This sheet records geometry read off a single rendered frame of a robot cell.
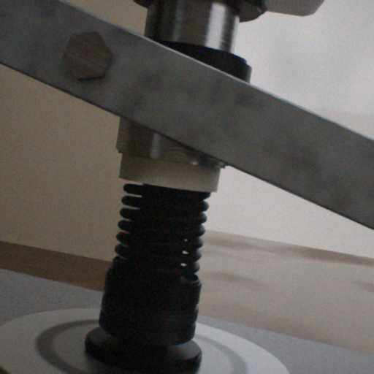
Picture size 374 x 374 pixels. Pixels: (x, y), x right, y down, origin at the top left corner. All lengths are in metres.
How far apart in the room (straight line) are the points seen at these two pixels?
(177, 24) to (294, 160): 0.12
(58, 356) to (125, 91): 0.18
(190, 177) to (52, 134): 5.27
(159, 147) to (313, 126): 0.10
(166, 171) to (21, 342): 0.15
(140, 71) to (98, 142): 5.13
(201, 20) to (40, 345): 0.24
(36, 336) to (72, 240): 5.16
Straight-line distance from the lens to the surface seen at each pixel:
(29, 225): 5.77
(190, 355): 0.44
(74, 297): 0.69
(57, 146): 5.64
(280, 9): 0.54
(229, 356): 0.48
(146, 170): 0.41
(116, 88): 0.38
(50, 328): 0.49
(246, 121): 0.38
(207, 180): 0.41
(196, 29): 0.41
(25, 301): 0.66
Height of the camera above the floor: 1.04
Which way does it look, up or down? 3 degrees down
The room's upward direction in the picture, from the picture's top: 9 degrees clockwise
